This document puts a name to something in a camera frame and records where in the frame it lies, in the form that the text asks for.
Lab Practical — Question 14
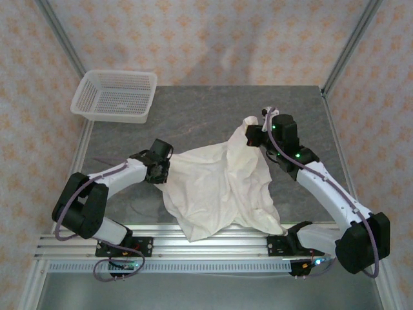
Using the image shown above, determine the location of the aluminium frame post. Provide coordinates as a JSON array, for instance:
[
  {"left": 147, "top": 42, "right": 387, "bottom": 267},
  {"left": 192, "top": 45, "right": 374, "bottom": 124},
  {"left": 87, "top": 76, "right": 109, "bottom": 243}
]
[
  {"left": 322, "top": 0, "right": 383, "bottom": 98},
  {"left": 38, "top": 0, "right": 86, "bottom": 80}
]

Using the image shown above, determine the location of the white perforated plastic basket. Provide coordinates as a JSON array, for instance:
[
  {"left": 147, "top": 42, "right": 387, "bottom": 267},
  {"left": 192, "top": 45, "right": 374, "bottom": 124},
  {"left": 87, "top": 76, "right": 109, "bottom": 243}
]
[{"left": 70, "top": 69, "right": 158, "bottom": 124}]

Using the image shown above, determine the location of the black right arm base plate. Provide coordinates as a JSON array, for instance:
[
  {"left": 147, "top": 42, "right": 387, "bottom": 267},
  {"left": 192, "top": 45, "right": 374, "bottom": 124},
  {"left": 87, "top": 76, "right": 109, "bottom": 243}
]
[{"left": 267, "top": 235, "right": 303, "bottom": 258}]

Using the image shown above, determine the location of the aluminium rail beam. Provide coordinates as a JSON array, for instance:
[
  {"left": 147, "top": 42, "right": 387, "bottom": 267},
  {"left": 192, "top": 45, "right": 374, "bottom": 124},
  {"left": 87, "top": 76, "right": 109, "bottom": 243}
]
[{"left": 34, "top": 222, "right": 388, "bottom": 260}]

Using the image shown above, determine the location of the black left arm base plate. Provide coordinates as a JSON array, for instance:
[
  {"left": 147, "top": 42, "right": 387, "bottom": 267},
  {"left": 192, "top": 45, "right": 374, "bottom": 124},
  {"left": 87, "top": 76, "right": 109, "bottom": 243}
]
[{"left": 95, "top": 236, "right": 154, "bottom": 258}]

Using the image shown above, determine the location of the white t-shirt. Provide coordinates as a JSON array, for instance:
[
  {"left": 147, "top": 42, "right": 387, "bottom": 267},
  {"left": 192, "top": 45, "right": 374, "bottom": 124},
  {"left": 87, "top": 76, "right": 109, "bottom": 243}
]
[{"left": 162, "top": 116, "right": 289, "bottom": 243}]

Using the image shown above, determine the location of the aluminium frame leg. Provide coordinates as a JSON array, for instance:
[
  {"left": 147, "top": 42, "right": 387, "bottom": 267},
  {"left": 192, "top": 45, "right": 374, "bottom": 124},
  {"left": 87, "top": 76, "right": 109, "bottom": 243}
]
[
  {"left": 17, "top": 258, "right": 49, "bottom": 310},
  {"left": 374, "top": 258, "right": 401, "bottom": 310}
]

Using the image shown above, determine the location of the slotted grey cable duct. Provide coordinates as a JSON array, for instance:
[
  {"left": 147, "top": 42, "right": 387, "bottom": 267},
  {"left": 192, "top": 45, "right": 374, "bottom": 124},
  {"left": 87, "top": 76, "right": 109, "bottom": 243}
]
[{"left": 48, "top": 260, "right": 293, "bottom": 274}]

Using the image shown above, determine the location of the circuit board with green light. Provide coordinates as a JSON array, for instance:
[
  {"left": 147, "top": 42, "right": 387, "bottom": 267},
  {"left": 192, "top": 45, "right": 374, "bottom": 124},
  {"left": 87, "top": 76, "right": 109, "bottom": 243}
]
[
  {"left": 301, "top": 256, "right": 332, "bottom": 271},
  {"left": 108, "top": 260, "right": 145, "bottom": 272}
]

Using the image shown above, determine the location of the aluminium table side rail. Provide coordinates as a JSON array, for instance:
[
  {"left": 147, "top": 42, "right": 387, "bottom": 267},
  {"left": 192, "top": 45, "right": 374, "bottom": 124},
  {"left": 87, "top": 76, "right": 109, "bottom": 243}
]
[
  {"left": 50, "top": 121, "right": 95, "bottom": 233},
  {"left": 322, "top": 90, "right": 368, "bottom": 233}
]

